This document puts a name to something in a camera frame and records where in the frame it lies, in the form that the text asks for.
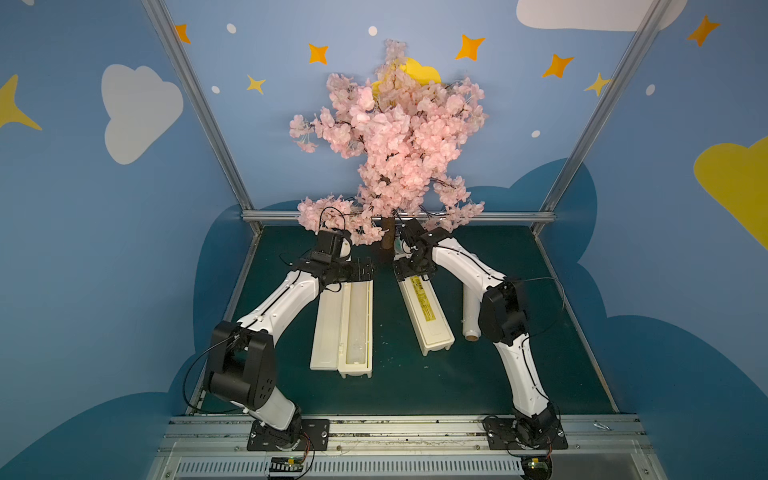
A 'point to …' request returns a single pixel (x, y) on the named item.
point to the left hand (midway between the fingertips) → (365, 265)
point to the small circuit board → (287, 464)
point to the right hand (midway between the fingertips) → (414, 269)
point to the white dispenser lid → (327, 341)
